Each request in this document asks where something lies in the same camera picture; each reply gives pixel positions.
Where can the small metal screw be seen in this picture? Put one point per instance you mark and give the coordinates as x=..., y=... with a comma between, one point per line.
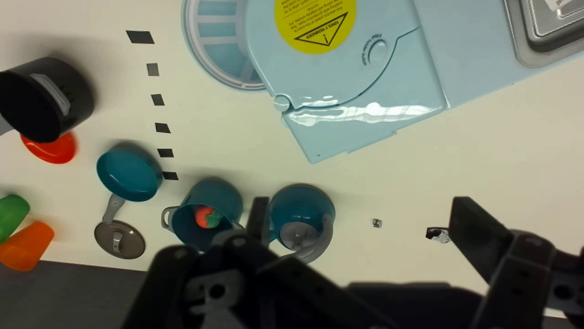
x=377, y=223

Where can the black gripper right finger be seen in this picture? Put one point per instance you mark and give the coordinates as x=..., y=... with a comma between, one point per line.
x=523, y=280

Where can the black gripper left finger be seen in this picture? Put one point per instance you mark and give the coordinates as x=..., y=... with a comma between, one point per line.
x=244, y=285

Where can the teal toy kettle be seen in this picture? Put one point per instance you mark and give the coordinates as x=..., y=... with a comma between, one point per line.
x=302, y=211

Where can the green toy vegetable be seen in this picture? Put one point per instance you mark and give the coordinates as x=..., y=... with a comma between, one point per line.
x=12, y=216

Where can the black round cap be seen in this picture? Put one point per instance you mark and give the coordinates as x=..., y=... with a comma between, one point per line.
x=43, y=97

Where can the light blue breakfast maker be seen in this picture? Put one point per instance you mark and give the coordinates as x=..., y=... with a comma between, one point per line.
x=390, y=61

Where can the orange plastic cup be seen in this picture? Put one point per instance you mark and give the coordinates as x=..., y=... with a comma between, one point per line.
x=52, y=150

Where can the small black metal clip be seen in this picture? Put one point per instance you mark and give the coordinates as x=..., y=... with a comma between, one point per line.
x=439, y=232

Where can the grey round lid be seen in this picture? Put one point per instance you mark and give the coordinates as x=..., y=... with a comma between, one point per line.
x=120, y=240

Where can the red green toy fruit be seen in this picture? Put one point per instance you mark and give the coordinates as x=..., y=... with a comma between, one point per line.
x=207, y=218

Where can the orange toy vegetable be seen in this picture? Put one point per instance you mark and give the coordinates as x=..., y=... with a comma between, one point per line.
x=28, y=247

